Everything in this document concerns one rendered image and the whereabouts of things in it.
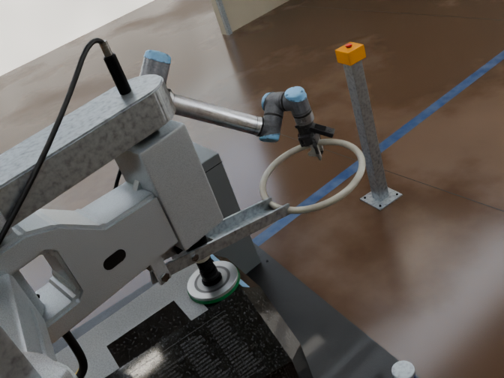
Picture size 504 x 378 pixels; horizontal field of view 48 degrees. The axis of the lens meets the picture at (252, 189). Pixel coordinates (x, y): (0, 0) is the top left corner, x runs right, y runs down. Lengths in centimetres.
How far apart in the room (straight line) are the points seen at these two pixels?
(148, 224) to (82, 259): 24
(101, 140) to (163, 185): 28
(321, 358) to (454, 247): 102
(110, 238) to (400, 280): 187
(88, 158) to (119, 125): 14
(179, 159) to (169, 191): 11
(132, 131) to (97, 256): 41
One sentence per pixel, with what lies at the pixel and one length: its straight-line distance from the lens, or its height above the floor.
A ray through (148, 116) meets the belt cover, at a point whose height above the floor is 164.
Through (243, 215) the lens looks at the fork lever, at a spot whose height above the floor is 96.
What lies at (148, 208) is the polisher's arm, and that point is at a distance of 188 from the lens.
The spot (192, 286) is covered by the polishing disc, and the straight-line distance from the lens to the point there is 230.
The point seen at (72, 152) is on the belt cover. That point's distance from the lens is 170.
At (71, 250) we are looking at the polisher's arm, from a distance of 179.
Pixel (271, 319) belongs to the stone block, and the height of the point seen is 69.
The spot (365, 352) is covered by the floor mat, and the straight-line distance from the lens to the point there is 294.
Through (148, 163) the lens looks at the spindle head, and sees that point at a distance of 183.
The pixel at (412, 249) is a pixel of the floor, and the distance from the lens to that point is 343.
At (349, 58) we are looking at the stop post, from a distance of 326.
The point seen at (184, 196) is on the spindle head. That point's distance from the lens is 194.
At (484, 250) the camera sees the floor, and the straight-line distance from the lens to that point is 337.
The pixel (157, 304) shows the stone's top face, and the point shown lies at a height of 83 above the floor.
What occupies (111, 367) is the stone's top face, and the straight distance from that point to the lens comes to 222.
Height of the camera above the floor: 230
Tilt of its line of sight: 32 degrees down
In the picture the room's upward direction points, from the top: 20 degrees counter-clockwise
